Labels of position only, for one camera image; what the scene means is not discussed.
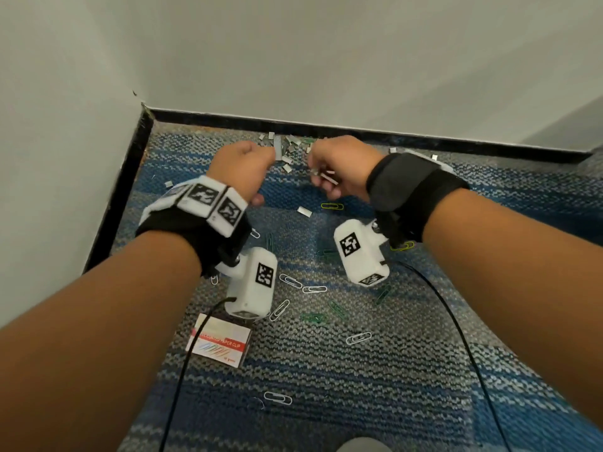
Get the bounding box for black cable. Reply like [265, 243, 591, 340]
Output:
[390, 261, 513, 452]
[157, 296, 237, 452]

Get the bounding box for pile of loose metal staples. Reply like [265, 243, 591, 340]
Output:
[162, 131, 440, 217]

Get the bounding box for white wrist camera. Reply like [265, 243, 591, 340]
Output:
[224, 246, 278, 322]
[333, 219, 391, 288]

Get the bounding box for white red paper clip box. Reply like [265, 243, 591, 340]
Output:
[185, 313, 252, 369]

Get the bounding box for scattered coloured paper clips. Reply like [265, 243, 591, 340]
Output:
[207, 201, 416, 406]

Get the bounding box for blue grey striped woven mat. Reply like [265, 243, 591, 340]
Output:
[82, 121, 603, 452]

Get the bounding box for person's right forearm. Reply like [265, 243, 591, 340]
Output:
[421, 188, 603, 422]

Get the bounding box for person's left forearm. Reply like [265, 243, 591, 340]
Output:
[0, 230, 204, 452]

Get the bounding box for grey round object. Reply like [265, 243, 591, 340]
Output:
[336, 437, 393, 452]

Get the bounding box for person's left hand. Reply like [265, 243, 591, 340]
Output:
[206, 140, 277, 207]

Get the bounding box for person's right hand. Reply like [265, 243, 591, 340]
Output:
[306, 135, 385, 203]

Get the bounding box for black wrist strap, white markers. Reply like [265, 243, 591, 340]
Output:
[136, 176, 253, 279]

